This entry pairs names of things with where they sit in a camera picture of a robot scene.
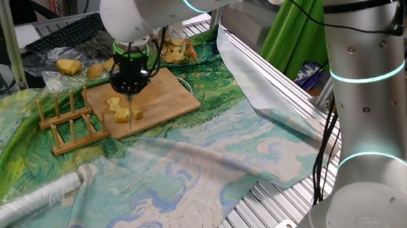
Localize bag of chopped potato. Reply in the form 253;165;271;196
160;35;200;66

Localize green curtain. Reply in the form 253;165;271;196
255;0;332;83

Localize thick black cable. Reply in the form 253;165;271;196
104;24;173;83

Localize wooden cutting board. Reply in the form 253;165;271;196
81;64;205;144

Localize white paper sheet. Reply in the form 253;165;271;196
14;23;41;49

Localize grey green rag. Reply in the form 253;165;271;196
75;28;117;61

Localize black cable strap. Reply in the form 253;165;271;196
322;0;402;16

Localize steel cleaver knife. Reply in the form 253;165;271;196
126;93;135;133

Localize blue patterned bag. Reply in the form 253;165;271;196
292;59;332;92

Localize wooden peg rack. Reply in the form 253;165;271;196
35;84;111;158

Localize whole brown potato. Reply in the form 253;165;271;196
86;62;106;79
102;57;120;73

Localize black cable bundle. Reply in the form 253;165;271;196
303;95;347;205

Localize grey metal box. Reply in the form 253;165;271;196
218;0;286;52

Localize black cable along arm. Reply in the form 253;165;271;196
244;0;407;49

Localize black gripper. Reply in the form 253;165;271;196
107;54;152;98

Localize clear plastic wrap roll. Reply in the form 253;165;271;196
0;169;86;228

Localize peeled cut yellow potato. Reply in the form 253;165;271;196
55;57;84;78

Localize painted landscape tablecloth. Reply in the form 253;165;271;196
0;18;346;228

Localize black keyboard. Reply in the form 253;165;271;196
22;11;109;56

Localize red white striped object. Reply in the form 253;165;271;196
48;0;66;17

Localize aluminium frame post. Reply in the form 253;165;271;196
311;78;337;115
0;0;30;94

